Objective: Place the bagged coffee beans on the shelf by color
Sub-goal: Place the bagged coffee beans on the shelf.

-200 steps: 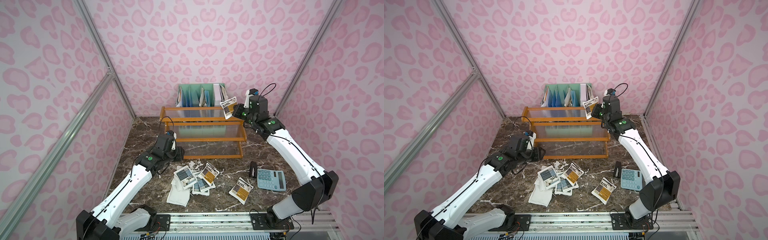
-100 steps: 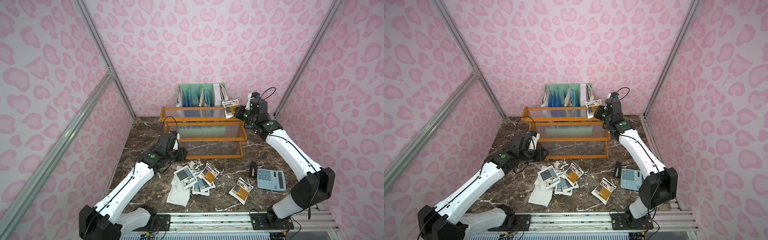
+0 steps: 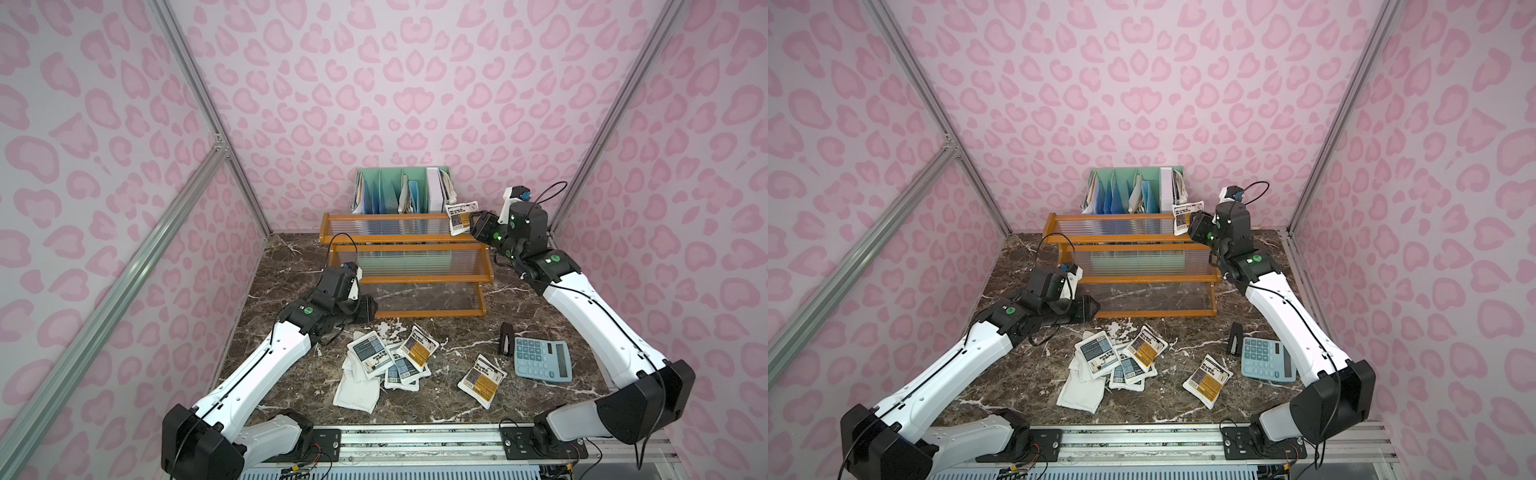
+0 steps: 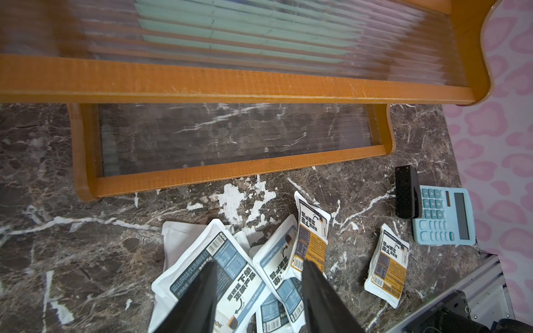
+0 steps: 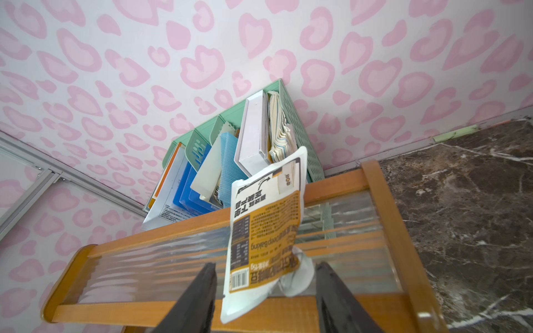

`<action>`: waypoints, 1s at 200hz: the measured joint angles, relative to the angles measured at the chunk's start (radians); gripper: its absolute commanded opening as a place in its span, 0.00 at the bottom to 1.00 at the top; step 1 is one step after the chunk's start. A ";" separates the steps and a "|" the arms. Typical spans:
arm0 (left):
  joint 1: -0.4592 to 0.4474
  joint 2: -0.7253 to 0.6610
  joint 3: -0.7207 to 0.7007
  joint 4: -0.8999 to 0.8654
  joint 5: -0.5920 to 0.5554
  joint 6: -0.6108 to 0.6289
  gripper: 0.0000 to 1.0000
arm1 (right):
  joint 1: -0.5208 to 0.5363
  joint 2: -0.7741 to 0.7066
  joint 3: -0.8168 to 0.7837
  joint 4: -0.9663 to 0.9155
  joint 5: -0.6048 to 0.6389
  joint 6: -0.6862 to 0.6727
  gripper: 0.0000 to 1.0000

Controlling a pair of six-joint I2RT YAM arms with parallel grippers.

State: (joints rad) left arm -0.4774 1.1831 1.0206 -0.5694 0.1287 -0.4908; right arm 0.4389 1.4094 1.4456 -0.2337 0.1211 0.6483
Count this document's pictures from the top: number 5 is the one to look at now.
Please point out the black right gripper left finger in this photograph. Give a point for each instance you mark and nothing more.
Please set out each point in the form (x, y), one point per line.
(194, 310)

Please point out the orange wooden three-tier shelf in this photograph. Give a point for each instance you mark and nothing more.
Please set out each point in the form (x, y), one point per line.
(351, 221)

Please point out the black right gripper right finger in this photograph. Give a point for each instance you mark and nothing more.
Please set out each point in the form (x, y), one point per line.
(338, 309)

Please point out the white binder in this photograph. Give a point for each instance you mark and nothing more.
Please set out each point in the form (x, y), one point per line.
(252, 154)

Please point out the green file organizer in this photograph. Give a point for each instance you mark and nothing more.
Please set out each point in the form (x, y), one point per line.
(200, 136)

